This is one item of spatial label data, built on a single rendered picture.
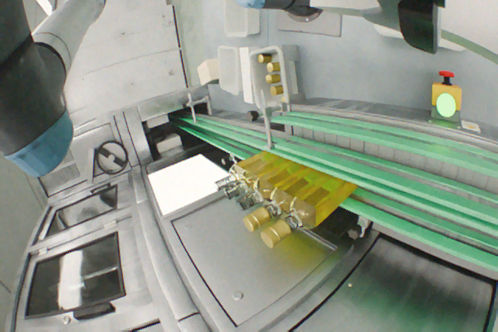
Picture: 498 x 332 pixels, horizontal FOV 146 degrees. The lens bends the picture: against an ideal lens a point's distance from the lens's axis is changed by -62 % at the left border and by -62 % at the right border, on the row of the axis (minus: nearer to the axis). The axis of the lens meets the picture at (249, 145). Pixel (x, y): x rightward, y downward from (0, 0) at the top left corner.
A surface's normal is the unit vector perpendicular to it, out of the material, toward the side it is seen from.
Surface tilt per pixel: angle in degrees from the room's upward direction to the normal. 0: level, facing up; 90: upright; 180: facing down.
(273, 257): 90
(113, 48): 90
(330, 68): 0
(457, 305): 90
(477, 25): 0
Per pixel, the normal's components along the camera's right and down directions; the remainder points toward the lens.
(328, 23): -0.81, 0.38
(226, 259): -0.16, -0.92
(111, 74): 0.57, 0.21
